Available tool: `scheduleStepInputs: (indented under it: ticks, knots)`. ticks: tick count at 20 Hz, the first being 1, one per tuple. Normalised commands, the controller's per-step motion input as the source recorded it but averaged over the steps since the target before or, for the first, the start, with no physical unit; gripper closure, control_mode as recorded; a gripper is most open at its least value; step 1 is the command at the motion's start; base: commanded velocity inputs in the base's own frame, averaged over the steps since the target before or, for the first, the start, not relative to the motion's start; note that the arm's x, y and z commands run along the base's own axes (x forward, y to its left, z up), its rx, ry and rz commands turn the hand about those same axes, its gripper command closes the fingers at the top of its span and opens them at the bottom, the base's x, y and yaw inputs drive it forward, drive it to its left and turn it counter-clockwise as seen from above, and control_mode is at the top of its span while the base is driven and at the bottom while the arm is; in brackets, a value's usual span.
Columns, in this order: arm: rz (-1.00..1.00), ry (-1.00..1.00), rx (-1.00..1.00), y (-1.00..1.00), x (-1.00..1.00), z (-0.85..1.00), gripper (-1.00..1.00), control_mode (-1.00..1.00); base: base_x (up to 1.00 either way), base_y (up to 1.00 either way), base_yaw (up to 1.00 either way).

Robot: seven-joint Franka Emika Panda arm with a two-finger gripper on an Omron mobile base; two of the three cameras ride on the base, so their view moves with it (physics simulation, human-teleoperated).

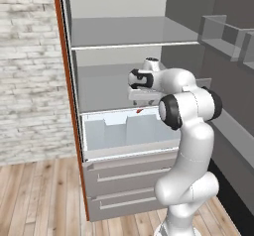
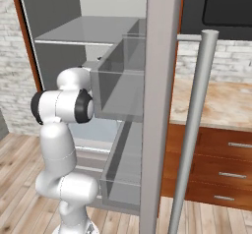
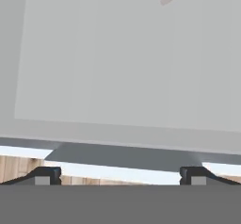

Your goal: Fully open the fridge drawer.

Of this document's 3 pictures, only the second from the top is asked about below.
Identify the brown wooden fridge surround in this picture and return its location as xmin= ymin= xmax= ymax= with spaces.
xmin=8 ymin=0 xmax=44 ymax=93

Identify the glass fridge shelf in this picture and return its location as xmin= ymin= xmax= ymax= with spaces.
xmin=33 ymin=15 xmax=148 ymax=47

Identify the silver fridge door handle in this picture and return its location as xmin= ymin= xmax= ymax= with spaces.
xmin=167 ymin=29 xmax=221 ymax=234

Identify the black microwave oven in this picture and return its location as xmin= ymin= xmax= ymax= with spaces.
xmin=179 ymin=0 xmax=252 ymax=42

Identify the small clear fridge door bin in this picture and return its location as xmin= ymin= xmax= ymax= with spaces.
xmin=99 ymin=121 xmax=144 ymax=213

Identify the large clear fridge door bin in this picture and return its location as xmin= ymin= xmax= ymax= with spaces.
xmin=89 ymin=33 xmax=148 ymax=123

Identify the silver drawer handle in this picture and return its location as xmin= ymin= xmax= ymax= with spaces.
xmin=218 ymin=171 xmax=247 ymax=180
xmin=227 ymin=142 xmax=252 ymax=149
xmin=213 ymin=195 xmax=236 ymax=203

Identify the grey fridge body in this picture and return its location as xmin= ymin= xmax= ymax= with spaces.
xmin=16 ymin=0 xmax=150 ymax=216

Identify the clear fridge drawer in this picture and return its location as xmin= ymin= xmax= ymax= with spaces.
xmin=67 ymin=119 xmax=120 ymax=154

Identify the brown wooden drawer front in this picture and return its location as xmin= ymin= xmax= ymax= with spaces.
xmin=162 ymin=150 xmax=252 ymax=187
xmin=159 ymin=178 xmax=252 ymax=212
xmin=166 ymin=123 xmax=252 ymax=159

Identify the grey fridge door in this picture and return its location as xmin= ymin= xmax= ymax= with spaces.
xmin=139 ymin=0 xmax=185 ymax=234

